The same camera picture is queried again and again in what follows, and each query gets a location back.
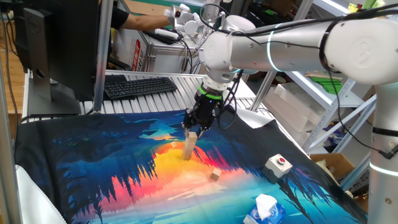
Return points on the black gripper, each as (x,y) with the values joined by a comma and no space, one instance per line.
(205,109)

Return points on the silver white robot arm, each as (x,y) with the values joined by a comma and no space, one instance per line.
(280,53)

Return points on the person's bare forearm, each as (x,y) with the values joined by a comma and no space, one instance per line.
(146,22)

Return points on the black keyboard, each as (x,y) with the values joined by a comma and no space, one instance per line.
(140,87)

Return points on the silver aluminium case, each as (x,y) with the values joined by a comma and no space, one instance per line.
(168,59)

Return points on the grey emergency stop button box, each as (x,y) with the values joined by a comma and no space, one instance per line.
(275,169)

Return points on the black chair armrest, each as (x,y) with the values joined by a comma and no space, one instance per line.
(119,64)

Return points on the white foam packaging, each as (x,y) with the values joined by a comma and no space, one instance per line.
(295,109)

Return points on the white haptic control device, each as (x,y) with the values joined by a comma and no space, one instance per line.
(186,23)

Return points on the white box red print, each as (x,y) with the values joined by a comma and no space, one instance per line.
(124,49)

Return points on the colourful landscape print cloth mat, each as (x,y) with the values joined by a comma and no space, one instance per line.
(93,161)

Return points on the blue tissue pack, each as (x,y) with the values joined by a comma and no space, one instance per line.
(273,214)

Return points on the brown cardboard sheet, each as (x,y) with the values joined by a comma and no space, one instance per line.
(146,7)

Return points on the black shirt sleeve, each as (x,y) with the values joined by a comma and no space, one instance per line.
(118,18)

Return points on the green plastic bag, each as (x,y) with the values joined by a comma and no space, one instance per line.
(328,85)

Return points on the black computer monitor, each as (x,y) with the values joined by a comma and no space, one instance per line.
(71,46)

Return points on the brown cardboard box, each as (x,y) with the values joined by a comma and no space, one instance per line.
(342,161)

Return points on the white metal shelf rack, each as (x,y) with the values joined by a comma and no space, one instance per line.
(351,99)

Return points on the black electronic device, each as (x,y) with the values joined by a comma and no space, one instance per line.
(359,186)

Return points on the yellow small container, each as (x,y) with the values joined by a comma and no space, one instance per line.
(353,7)

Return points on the green bottle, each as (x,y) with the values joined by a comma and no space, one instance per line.
(368,3)

